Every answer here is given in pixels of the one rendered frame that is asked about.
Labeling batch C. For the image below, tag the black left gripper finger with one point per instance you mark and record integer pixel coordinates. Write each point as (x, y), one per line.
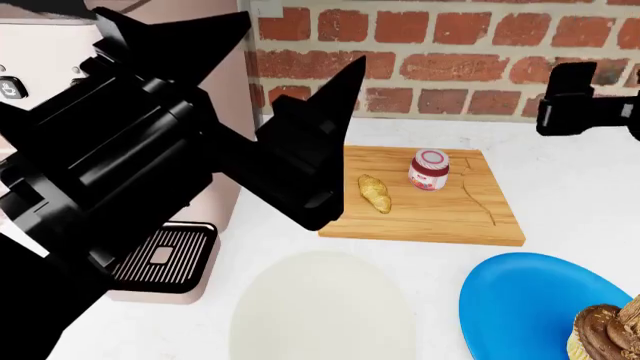
(310, 157)
(170, 48)

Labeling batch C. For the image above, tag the golden croissant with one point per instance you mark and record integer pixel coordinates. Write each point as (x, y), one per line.
(376, 193)

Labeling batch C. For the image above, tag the red jam jar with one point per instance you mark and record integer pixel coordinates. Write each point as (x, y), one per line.
(428, 172)

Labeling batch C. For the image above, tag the wooden cutting board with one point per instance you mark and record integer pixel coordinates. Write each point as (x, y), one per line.
(440, 213)

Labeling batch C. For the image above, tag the pink coffee machine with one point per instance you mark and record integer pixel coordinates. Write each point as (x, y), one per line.
(225, 112)

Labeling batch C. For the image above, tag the black ribbed drip tray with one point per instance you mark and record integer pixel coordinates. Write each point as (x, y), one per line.
(170, 255)

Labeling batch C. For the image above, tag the coffee cup button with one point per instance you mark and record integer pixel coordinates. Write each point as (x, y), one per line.
(11, 89)

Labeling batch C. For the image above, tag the white round plate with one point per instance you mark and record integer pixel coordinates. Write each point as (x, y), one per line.
(320, 311)

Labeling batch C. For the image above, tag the blue round plate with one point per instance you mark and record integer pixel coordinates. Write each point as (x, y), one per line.
(515, 300)

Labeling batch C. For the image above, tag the chocolate frosted cupcake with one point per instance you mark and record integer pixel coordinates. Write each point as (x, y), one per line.
(605, 330)

